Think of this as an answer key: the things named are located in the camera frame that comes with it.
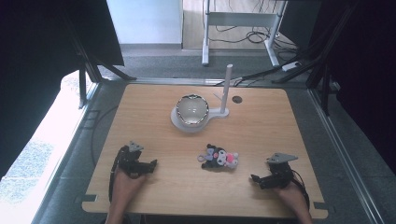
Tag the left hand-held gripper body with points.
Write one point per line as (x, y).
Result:
(129, 160)

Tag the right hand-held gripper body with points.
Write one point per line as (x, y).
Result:
(280, 169)

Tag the person's left hand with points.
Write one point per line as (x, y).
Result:
(126, 183)

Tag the person's right hand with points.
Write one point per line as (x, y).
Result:
(291, 194)

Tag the heart-shaped glass bowl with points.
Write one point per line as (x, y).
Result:
(192, 109)

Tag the round brown table grommet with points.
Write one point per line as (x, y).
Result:
(237, 99)

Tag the white stand with pole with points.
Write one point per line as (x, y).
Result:
(224, 93)

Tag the white power strip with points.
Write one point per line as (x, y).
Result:
(291, 66)

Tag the black metal stand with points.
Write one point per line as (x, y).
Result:
(85, 65)
(323, 62)

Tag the black curtain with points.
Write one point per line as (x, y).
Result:
(367, 77)
(34, 68)

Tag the aluminium floor rail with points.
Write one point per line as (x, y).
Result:
(342, 152)

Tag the white metal desk frame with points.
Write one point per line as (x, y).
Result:
(239, 19)

